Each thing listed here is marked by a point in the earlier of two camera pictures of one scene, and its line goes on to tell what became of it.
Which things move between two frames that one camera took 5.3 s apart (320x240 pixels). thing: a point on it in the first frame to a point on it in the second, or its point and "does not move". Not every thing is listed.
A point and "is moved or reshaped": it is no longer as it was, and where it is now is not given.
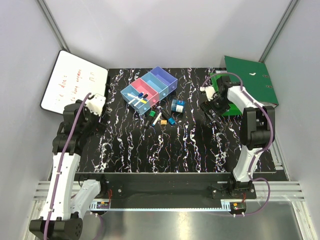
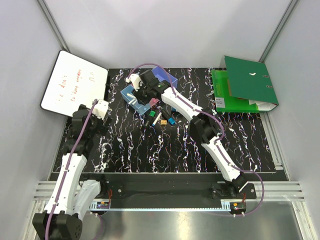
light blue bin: [135, 99] does not move
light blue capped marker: [157, 117] does not move
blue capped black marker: [170, 119] does not move
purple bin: [171, 82] does not move
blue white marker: [139, 96] is moved or reshaped
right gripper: [207, 105] to [137, 94]
